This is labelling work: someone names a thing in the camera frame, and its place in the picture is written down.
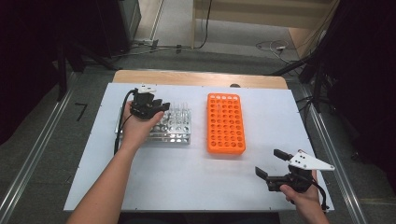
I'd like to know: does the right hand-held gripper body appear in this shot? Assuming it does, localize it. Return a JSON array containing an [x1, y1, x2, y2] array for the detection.
[[266, 148, 336, 194]]

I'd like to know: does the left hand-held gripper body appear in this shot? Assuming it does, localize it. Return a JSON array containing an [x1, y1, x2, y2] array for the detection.
[[129, 85, 163, 121]]

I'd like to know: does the clear tube rack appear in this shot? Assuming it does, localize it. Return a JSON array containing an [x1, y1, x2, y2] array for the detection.
[[115, 105, 191, 145]]

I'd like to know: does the orange plastic test tube rack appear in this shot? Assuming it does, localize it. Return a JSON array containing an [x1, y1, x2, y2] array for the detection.
[[206, 92, 247, 156]]

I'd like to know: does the person's right hand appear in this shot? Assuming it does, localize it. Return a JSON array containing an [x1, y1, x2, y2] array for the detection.
[[279, 170, 322, 217]]

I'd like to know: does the person's left hand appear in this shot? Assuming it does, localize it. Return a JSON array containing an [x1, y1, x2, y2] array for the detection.
[[120, 108, 165, 154]]

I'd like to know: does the white board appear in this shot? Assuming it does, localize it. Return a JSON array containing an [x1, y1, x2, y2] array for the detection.
[[64, 82, 334, 213]]

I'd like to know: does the black metal stand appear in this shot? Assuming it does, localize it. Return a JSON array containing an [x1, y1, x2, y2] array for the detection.
[[264, 52, 331, 113], [55, 40, 120, 102]]

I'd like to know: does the dark cabinet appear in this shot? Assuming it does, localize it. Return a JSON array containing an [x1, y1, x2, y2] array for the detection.
[[92, 0, 142, 58]]

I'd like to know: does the black curtain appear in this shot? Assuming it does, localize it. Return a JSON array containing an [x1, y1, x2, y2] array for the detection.
[[0, 0, 104, 147], [311, 0, 396, 188]]

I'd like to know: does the light wooden furniture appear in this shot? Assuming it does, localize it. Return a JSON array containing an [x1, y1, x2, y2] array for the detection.
[[191, 0, 341, 59]]

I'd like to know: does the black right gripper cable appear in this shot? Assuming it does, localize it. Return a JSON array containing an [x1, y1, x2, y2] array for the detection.
[[311, 180, 330, 212]]

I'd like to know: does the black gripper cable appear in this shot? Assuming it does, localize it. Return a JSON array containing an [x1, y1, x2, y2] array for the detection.
[[311, 180, 330, 212], [113, 89, 138, 156]]

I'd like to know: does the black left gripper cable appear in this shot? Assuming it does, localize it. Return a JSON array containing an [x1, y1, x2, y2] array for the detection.
[[113, 89, 138, 156]]

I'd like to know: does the aluminium floor rail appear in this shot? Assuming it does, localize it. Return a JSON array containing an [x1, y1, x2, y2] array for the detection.
[[303, 87, 368, 224], [0, 73, 78, 224]]

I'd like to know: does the grey floor cable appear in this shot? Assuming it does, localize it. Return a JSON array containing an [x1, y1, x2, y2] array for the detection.
[[111, 38, 192, 60]]

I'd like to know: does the black hanging cable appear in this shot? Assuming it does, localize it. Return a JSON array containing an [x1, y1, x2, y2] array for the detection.
[[195, 0, 214, 50]]

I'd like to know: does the white floor cable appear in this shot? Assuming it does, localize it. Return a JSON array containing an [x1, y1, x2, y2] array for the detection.
[[255, 39, 292, 63]]

